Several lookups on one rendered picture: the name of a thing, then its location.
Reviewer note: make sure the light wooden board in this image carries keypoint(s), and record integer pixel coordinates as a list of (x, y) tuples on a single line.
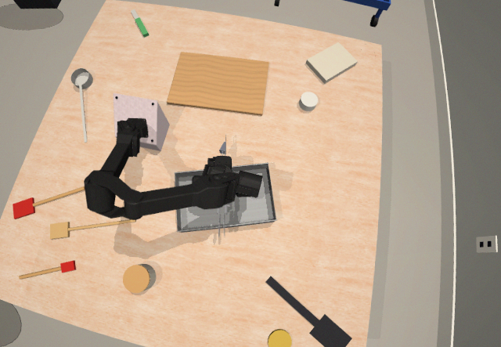
[(219, 83)]

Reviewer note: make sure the beige flat rectangular block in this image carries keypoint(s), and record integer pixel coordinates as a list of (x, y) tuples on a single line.
[(331, 62)]

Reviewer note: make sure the yellow flat disc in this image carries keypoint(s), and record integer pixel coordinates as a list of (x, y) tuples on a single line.
[(279, 338)]

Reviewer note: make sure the white short cylinder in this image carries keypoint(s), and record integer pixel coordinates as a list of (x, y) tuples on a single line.
[(308, 101)]

